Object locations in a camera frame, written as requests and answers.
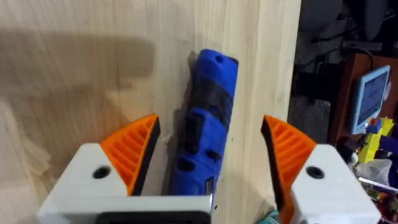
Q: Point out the blue electric screwdriver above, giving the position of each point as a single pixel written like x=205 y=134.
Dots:
x=205 y=130

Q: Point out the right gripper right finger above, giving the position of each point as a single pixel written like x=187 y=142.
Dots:
x=308 y=174

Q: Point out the brown wooden cabinet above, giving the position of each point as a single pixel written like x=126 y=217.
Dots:
x=357 y=93

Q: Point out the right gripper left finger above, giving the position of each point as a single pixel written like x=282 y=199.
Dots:
x=124 y=155

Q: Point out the pale blue screen device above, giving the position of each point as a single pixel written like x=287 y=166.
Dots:
x=370 y=98

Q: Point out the heap of coloured toy blocks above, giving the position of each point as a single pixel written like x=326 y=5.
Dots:
x=377 y=161

